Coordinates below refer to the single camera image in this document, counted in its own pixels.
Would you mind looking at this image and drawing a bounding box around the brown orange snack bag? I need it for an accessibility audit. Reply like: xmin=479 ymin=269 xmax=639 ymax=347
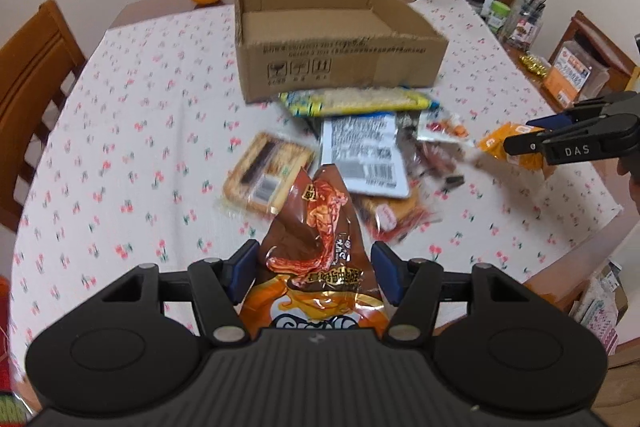
xmin=240 ymin=165 xmax=388 ymax=337

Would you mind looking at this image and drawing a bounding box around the brown biscuit packet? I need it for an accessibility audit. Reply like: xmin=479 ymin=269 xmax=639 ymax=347
xmin=222 ymin=132 xmax=314 ymax=216

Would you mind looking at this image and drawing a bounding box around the small orange snack packet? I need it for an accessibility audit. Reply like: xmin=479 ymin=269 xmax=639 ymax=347
xmin=477 ymin=121 xmax=544 ymax=171

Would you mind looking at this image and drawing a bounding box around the dark dried fruit packet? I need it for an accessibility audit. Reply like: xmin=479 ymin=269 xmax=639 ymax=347
xmin=396 ymin=107 xmax=473 ymax=191

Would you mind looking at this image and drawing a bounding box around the silver black snack packet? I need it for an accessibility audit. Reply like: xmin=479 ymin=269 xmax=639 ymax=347
xmin=320 ymin=113 xmax=410 ymax=199

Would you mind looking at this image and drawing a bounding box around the yellow blue fish snack pack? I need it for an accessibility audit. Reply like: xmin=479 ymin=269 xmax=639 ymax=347
xmin=278 ymin=88 xmax=439 ymax=118

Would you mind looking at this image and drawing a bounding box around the round cake red packet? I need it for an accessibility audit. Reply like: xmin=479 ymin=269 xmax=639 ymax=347
xmin=354 ymin=186 xmax=442 ymax=244

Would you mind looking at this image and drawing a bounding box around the orange label plastic box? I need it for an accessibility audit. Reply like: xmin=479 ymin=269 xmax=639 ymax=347
xmin=544 ymin=40 xmax=610 ymax=108

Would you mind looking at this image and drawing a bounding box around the wooden chair right side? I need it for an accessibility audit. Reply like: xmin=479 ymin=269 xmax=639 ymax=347
xmin=550 ymin=11 xmax=637 ymax=93

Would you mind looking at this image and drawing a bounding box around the gold tinsel decoration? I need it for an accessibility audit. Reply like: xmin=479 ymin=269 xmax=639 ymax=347
xmin=518 ymin=52 xmax=551 ymax=79

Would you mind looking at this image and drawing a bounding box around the jar of pens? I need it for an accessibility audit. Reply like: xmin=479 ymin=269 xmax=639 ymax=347
xmin=506 ymin=0 xmax=547 ymax=51

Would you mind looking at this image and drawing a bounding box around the cherry print tablecloth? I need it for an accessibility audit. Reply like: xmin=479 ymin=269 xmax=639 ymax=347
xmin=9 ymin=8 xmax=620 ymax=375

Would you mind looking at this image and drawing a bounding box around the green lid jar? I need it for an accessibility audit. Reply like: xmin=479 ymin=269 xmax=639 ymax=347
xmin=486 ymin=0 xmax=511 ymax=34

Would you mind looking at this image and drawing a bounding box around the cardboard box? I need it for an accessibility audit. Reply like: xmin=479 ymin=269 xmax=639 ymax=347
xmin=234 ymin=0 xmax=448 ymax=103

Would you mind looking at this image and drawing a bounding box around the wooden chair left side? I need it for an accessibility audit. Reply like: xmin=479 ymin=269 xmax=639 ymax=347
xmin=0 ymin=0 xmax=87 ymax=232

